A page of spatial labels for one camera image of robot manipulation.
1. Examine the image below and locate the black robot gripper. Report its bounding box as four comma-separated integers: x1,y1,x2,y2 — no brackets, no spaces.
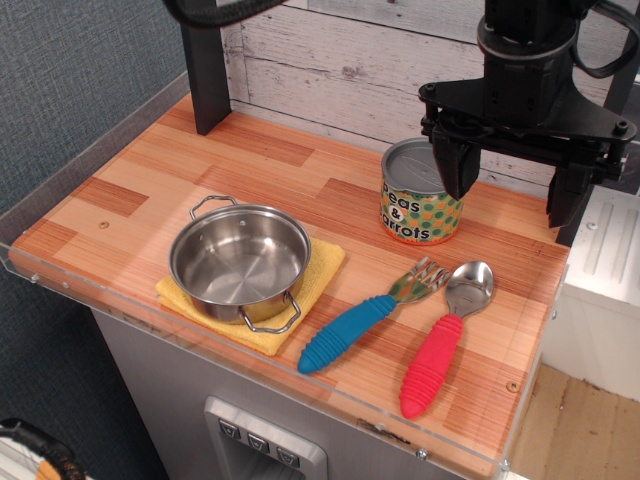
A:
419,13,636,228

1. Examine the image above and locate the blue handled metal fork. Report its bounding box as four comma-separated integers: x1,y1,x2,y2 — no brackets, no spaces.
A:
297,257,451,374

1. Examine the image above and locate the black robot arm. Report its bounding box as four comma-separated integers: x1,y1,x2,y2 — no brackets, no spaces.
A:
419,1,639,228

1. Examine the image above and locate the stainless steel pot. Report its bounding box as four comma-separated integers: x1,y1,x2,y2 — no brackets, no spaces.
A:
169,195,312,335

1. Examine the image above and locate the peas and carrots can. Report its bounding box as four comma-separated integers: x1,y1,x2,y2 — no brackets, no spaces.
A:
380,138,463,246

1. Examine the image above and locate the white toy sink unit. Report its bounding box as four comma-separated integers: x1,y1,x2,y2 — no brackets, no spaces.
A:
541,187,639,400

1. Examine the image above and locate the yellow cloth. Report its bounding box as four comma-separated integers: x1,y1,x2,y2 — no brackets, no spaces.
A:
155,238,345,356

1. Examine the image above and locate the silver button panel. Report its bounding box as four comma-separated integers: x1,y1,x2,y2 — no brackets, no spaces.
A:
204,396,329,479

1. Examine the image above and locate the grey toy kitchen cabinet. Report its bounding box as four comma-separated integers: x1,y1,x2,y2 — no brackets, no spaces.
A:
94,311,512,479

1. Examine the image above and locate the black object bottom left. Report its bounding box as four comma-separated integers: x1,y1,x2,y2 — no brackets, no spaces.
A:
1,418,88,479

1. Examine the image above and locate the red handled metal spoon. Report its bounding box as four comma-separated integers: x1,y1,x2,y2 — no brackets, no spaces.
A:
399,260,494,419

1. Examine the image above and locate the clear acrylic guard rail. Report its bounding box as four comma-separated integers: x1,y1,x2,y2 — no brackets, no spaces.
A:
1,62,534,477

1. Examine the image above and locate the dark left vertical post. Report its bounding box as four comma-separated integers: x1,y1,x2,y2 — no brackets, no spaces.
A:
181,26,231,135

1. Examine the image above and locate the black cable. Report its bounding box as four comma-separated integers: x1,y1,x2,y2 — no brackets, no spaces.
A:
162,0,296,29

